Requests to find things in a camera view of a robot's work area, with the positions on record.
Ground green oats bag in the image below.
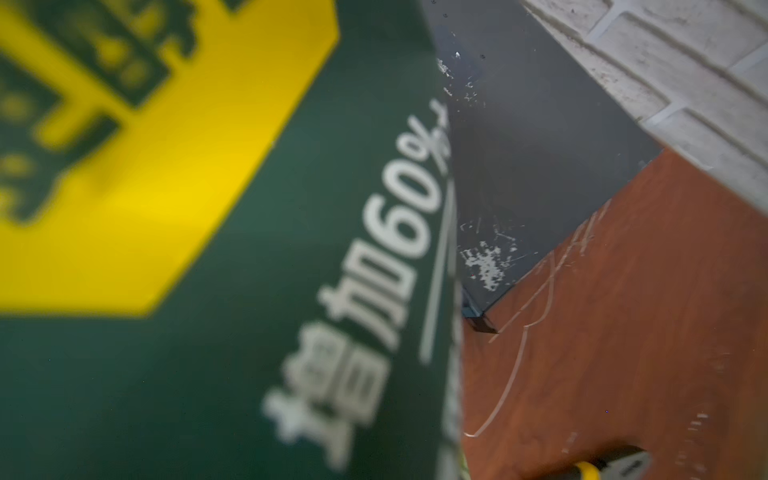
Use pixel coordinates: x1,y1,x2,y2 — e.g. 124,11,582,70
1,1,464,479

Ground grey blue network switch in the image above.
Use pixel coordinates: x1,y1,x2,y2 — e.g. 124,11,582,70
423,1,661,333

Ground yellow handled pliers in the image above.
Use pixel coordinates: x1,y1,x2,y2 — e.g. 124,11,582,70
539,445,652,480

